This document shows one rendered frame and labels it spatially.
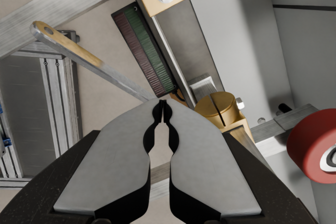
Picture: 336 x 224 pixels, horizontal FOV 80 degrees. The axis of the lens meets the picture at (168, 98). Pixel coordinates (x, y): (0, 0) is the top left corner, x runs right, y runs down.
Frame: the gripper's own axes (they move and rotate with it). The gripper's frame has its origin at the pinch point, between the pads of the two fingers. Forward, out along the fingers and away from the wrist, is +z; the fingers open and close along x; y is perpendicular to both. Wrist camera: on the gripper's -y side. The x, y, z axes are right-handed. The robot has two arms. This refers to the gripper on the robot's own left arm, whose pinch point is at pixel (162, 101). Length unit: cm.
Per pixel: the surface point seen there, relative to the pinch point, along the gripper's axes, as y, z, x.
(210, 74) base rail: 7.2, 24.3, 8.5
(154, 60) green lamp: 4.5, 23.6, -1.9
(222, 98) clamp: 4.7, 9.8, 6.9
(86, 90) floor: 43, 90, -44
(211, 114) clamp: 5.5, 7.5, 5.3
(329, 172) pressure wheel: 10.5, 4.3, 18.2
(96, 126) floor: 67, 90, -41
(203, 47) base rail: 2.2, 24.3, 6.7
